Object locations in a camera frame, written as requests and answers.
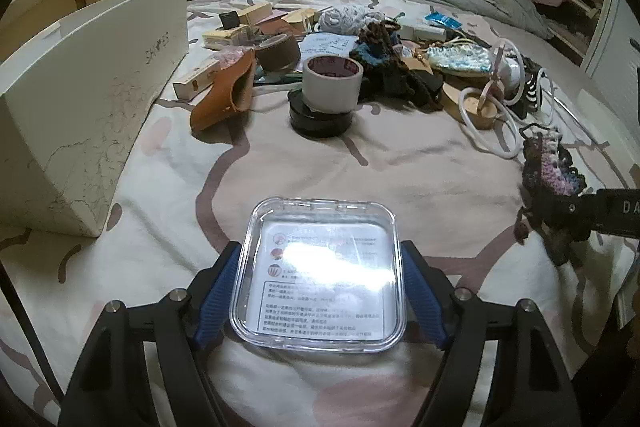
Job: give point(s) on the bag of pink beads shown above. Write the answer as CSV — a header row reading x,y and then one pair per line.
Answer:
x,y
229,58

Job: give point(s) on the small black box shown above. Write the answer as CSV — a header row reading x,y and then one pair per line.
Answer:
x,y
229,20

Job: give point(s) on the black tape roll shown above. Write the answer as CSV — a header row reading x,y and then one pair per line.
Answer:
x,y
320,125

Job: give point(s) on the dark crochet heap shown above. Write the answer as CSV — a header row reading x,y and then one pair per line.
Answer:
x,y
400,72

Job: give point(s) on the clear plastic case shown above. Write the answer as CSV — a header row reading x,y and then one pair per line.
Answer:
x,y
320,287

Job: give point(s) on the flat cream box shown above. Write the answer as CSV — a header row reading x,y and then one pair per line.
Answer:
x,y
225,37

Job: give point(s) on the white storage box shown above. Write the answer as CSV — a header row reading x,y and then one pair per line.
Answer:
x,y
75,117

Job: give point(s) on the brown ribbon roll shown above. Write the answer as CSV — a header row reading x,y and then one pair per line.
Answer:
x,y
277,53

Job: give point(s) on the white tape roll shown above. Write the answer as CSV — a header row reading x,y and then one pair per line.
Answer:
x,y
332,87

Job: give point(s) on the grey yarn ball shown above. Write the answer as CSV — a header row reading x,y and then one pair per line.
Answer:
x,y
345,18

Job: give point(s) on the pink crochet piece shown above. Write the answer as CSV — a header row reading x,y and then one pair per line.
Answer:
x,y
550,167

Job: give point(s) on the printed bed sheet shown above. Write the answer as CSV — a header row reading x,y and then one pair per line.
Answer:
x,y
400,187

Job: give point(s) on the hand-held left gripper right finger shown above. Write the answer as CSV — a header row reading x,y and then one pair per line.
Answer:
x,y
425,297

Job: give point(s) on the iridescent fabric pouch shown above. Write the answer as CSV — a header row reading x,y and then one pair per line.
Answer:
x,y
460,59

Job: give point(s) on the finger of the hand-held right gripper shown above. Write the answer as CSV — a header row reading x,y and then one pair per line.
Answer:
x,y
575,208

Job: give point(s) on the long cream box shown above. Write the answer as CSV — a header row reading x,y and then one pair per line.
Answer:
x,y
192,82

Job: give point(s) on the brown leather pouch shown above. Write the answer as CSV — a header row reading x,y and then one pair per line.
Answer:
x,y
220,97

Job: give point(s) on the printed paper sheet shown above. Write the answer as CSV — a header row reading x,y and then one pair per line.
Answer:
x,y
327,45

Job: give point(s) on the blue packet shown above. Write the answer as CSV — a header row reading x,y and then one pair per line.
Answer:
x,y
442,20

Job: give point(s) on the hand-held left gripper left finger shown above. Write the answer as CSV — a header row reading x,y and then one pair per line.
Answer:
x,y
220,302

